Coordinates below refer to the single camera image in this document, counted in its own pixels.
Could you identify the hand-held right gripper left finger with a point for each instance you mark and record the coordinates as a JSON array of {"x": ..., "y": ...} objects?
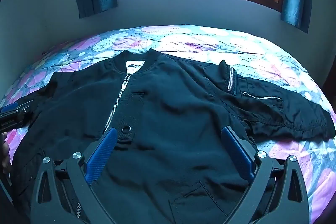
[{"x": 103, "y": 154}]

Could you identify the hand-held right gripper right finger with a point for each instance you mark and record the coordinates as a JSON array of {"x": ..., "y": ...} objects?
[{"x": 238, "y": 154}]

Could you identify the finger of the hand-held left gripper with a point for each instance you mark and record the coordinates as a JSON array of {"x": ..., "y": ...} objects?
[
  {"x": 25, "y": 107},
  {"x": 8, "y": 108}
]

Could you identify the black zip jacket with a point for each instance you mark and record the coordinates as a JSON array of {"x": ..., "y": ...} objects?
[{"x": 168, "y": 108}]

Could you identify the person's left hand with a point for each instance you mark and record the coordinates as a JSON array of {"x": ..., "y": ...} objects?
[{"x": 4, "y": 155}]

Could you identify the dotted colourful bedspread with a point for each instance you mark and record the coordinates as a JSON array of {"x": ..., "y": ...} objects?
[{"x": 210, "y": 40}]

